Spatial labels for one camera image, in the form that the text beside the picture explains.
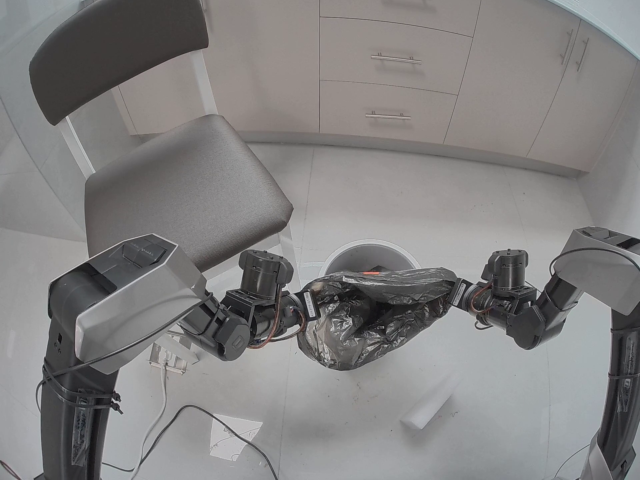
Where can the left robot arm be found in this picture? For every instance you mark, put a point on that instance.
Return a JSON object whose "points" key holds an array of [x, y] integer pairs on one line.
{"points": [[125, 288]]}

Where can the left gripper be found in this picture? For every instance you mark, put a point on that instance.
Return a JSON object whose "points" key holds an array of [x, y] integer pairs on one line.
{"points": [[295, 313]]}

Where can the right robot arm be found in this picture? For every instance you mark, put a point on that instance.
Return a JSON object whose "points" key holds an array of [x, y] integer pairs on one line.
{"points": [[595, 253]]}

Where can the beige cabinet with drawers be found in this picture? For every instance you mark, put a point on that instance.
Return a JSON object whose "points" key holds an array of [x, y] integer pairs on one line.
{"points": [[400, 18]]}

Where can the black plastic bag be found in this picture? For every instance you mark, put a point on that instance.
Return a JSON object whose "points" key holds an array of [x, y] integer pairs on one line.
{"points": [[350, 328]]}

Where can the white foam strip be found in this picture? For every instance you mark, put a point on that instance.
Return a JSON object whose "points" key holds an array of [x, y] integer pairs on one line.
{"points": [[430, 403]]}

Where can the grey padded white-framed chair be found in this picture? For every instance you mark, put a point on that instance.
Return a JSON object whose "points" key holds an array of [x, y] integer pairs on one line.
{"points": [[190, 188]]}

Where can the white trash bin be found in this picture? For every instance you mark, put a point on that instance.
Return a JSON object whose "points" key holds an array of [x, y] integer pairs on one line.
{"points": [[350, 253]]}

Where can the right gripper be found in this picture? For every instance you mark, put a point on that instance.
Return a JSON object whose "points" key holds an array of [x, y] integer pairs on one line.
{"points": [[460, 293]]}

